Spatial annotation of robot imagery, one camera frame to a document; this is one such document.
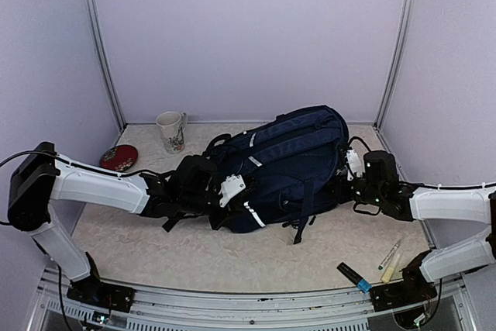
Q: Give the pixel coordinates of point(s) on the black blue highlighter marker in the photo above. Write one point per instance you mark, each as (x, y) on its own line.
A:
(354, 277)

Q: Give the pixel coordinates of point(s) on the left aluminium frame post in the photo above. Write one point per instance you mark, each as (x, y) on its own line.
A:
(98, 41)

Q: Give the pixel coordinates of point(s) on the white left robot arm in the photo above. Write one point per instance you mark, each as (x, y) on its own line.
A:
(193, 189)

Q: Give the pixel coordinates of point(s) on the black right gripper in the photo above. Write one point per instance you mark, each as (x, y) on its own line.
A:
(339, 193)

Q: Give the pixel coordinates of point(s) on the white floral paper cup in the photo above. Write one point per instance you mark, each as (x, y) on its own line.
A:
(171, 126)

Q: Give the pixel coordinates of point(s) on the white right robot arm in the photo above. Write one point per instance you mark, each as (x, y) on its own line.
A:
(373, 180)

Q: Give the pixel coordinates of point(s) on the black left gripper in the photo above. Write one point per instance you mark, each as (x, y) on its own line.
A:
(234, 209)

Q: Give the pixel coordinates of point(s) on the right aluminium frame post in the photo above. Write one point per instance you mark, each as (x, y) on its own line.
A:
(397, 55)

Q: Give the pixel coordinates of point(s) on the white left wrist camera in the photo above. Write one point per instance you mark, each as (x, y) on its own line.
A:
(235, 185)

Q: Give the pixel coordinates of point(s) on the yellow highlighter marker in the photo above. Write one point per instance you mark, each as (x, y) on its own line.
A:
(391, 268)

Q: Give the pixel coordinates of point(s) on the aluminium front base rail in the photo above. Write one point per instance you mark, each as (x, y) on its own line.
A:
(156, 308)

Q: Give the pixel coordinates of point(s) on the aluminium frame post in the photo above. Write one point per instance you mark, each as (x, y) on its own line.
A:
(98, 41)
(397, 55)

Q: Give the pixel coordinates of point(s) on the white green-tip pen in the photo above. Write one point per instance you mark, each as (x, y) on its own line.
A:
(389, 256)

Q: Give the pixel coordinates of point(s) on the red floral round coaster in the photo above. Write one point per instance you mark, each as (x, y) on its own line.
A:
(119, 158)

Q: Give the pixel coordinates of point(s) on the navy blue student backpack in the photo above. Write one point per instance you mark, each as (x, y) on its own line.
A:
(292, 158)

